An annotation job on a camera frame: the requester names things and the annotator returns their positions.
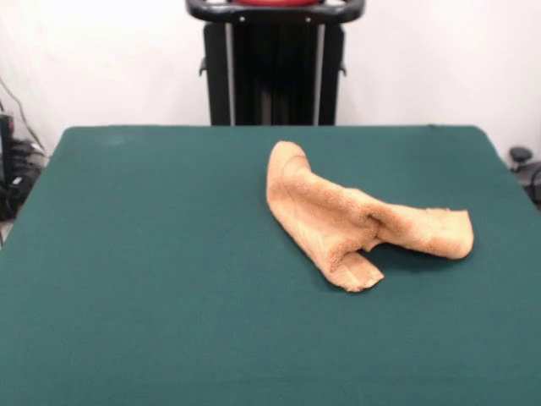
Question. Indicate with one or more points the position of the tan terry towel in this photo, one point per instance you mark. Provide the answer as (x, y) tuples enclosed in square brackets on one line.
[(313, 203)]

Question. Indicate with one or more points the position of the dark green table cloth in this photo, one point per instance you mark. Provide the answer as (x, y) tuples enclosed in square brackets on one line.
[(127, 296)]

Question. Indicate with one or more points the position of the black electronics box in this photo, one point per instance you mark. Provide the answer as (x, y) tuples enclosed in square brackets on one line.
[(12, 186)]

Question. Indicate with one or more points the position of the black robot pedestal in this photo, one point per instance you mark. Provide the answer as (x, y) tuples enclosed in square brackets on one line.
[(274, 76)]

